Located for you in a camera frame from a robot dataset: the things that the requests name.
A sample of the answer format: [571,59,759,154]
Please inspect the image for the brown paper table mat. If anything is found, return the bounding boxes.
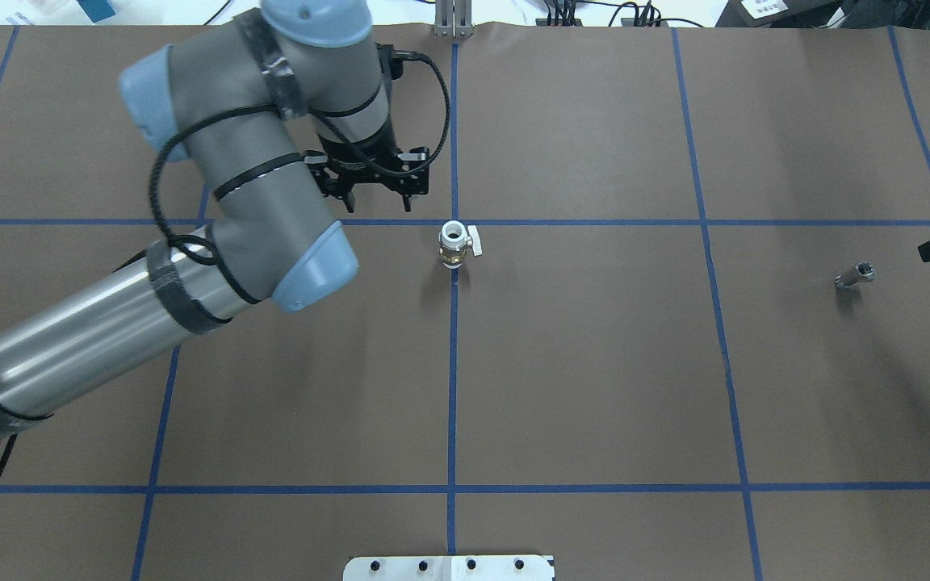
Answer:
[0,23,930,580]

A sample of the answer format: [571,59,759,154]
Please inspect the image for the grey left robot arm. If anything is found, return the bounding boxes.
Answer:
[0,1,432,446]

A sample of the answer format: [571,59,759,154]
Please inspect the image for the blue box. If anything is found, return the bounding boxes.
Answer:
[77,0,118,23]

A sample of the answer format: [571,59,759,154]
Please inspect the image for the black device with label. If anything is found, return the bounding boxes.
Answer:
[714,1,930,31]

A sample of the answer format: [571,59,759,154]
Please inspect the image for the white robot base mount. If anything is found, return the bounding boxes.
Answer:
[342,554,557,580]

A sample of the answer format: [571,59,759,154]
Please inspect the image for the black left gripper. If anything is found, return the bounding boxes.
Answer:
[305,121,429,214]

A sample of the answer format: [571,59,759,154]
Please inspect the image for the white brass PPR valve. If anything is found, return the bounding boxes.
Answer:
[437,220,484,270]

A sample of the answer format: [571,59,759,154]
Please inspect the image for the aluminium camera post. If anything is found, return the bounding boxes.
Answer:
[432,0,475,40]

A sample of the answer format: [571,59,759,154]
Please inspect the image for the chrome elbow pipe fitting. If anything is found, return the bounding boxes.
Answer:
[833,261,876,291]

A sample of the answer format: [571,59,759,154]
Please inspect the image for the black cables on back desk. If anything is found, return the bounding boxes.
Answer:
[535,0,705,28]

